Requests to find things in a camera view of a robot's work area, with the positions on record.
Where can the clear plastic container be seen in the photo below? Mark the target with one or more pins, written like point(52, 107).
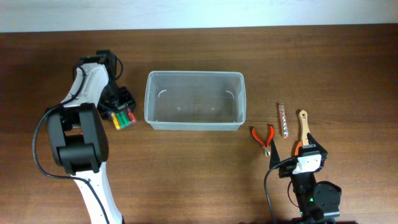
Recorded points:
point(195, 100)

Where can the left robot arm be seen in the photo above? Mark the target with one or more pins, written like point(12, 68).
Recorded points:
point(77, 137)

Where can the small red cutting pliers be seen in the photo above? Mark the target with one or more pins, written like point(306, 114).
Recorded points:
point(265, 143)

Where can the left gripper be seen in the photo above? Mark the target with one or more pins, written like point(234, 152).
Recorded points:
point(128, 96)

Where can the wooden handle orange scraper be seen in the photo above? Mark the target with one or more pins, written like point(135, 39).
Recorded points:
point(303, 118)

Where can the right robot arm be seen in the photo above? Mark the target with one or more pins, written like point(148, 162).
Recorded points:
point(318, 202)

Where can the clear case coloured screwdrivers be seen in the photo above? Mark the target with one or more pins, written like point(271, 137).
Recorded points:
point(123, 119)

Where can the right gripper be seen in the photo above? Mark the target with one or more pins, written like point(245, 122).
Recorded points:
point(322, 152)

